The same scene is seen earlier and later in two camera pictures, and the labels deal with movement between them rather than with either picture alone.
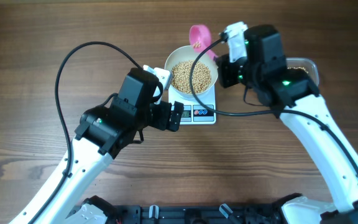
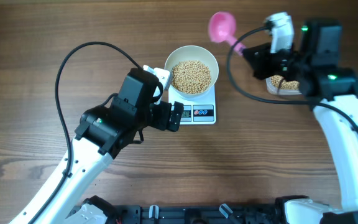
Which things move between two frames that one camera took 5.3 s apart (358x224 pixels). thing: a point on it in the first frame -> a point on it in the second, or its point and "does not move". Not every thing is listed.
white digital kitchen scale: x=195 y=112 does not move
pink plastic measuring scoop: x=200 y=38 -> x=222 y=27
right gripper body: x=239 y=71 -> x=285 y=63
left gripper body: x=158 y=117 does not move
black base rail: x=222 y=214 does not move
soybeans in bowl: x=180 y=76 does not move
